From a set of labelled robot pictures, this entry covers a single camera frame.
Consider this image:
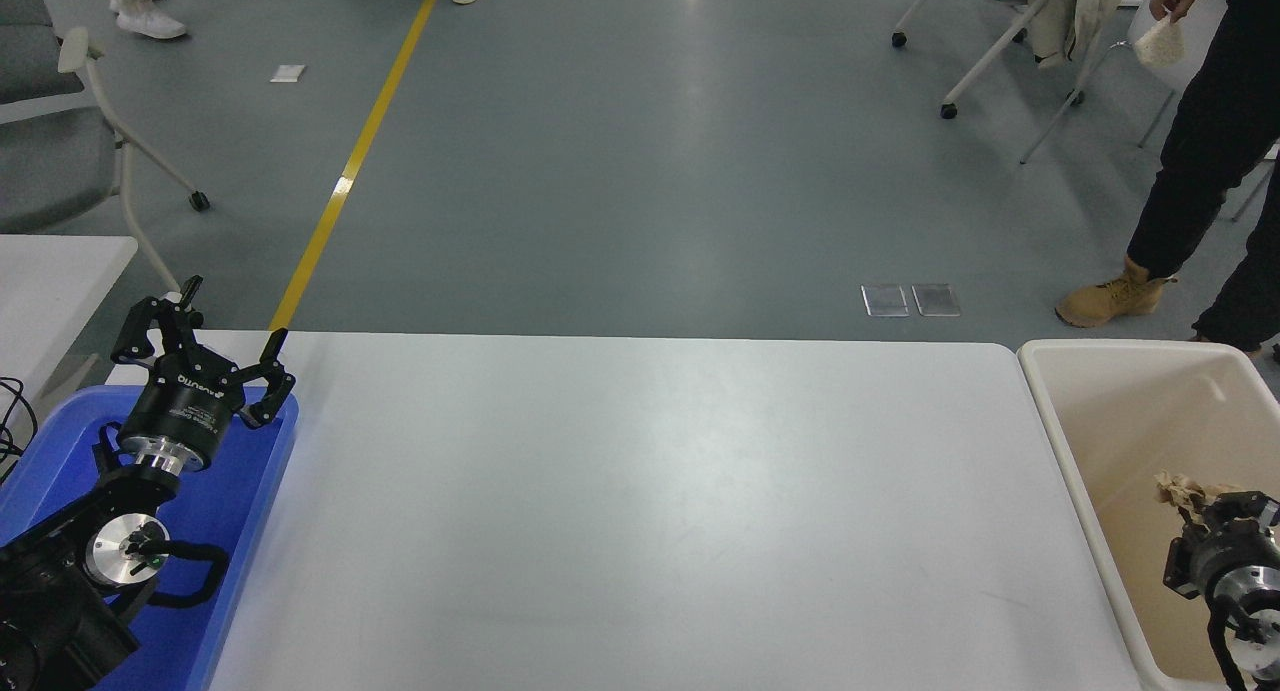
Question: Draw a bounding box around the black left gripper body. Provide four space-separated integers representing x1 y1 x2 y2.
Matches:
118 366 247 471

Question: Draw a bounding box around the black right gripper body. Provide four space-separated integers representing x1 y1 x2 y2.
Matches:
1190 526 1280 598

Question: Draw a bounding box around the tan paper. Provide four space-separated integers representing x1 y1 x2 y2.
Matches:
1154 471 1229 520

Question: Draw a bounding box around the blue plastic tray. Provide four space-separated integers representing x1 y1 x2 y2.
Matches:
0 386 299 691

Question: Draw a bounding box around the white side table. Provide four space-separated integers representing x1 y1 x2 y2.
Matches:
0 234 139 402

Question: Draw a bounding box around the large pale plastic bin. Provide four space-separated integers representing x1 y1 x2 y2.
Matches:
1016 339 1280 691

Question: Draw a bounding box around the grey office chair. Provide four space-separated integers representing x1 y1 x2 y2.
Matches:
0 0 212 297

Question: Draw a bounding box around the yellow floor tape line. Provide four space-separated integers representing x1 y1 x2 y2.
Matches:
267 0 449 334

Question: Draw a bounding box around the white shell chair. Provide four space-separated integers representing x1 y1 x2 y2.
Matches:
1020 0 1251 165

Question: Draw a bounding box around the white wheeled chair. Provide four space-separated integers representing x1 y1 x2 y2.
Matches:
891 0 1086 120

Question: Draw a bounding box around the beige coat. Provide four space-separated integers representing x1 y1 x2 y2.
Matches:
1020 0 1126 69

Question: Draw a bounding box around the black cable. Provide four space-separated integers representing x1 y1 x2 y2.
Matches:
0 376 39 482

